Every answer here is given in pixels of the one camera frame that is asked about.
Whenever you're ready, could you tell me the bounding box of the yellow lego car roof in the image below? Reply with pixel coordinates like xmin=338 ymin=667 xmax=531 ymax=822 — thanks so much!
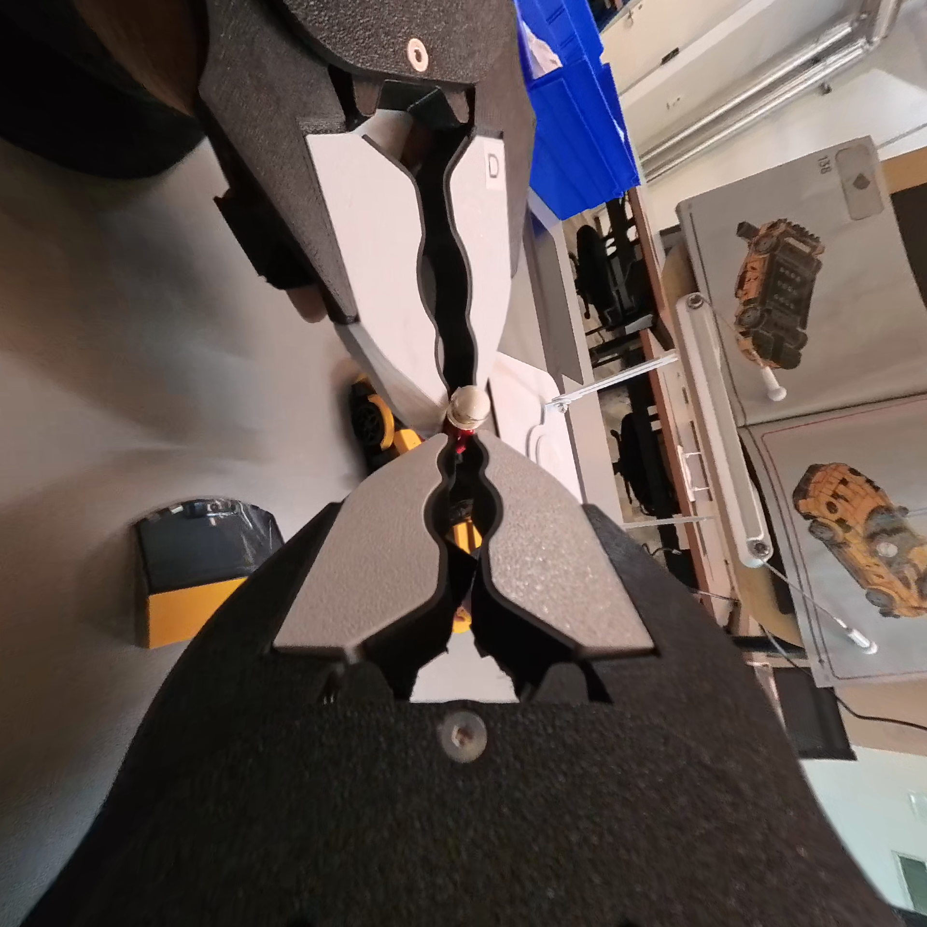
xmin=136 ymin=498 xmax=285 ymax=649

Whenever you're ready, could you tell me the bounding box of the white desk stand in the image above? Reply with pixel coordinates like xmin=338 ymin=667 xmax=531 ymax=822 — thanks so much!
xmin=489 ymin=242 xmax=881 ymax=656

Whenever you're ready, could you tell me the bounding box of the black rectangular device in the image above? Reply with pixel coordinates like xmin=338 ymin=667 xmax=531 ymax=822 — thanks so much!
xmin=771 ymin=666 xmax=857 ymax=761

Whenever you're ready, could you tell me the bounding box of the black office chair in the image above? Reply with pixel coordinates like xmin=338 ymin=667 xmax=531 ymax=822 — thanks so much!
xmin=610 ymin=409 xmax=679 ymax=511
xmin=571 ymin=194 xmax=649 ymax=341

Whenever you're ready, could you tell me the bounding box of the lego instruction booklet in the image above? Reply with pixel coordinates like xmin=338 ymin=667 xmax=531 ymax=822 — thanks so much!
xmin=677 ymin=136 xmax=927 ymax=689

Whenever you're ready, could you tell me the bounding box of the red lego minifigure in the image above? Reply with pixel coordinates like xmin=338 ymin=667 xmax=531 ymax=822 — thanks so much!
xmin=449 ymin=427 xmax=479 ymax=522

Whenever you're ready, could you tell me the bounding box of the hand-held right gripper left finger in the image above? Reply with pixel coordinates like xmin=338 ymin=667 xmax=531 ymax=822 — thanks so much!
xmin=274 ymin=433 xmax=479 ymax=663

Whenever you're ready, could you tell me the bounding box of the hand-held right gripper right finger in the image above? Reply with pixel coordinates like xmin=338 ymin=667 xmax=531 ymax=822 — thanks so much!
xmin=474 ymin=431 xmax=656 ymax=661

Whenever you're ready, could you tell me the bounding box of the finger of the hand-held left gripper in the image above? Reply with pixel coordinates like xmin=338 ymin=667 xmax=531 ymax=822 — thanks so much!
xmin=443 ymin=132 xmax=517 ymax=407
xmin=303 ymin=132 xmax=456 ymax=437

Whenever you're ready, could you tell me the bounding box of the person's left hand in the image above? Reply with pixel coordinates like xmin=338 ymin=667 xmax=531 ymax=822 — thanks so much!
xmin=141 ymin=0 xmax=328 ymax=324

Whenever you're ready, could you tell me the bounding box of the yellow lego car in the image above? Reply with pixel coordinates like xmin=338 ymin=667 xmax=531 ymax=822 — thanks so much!
xmin=350 ymin=373 xmax=485 ymax=637

